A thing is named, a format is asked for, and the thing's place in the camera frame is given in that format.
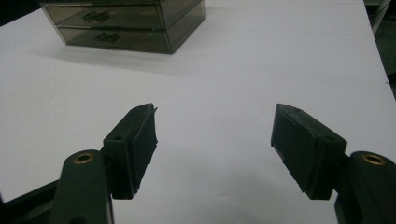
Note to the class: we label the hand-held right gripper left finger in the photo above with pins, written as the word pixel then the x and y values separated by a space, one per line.
pixel 130 149

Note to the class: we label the smoky plastic drawer organizer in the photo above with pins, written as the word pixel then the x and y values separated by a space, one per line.
pixel 186 21

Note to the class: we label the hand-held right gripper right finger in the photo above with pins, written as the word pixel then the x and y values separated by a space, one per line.
pixel 305 149

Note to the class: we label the white table cover sheet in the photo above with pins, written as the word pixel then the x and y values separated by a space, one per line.
pixel 218 81

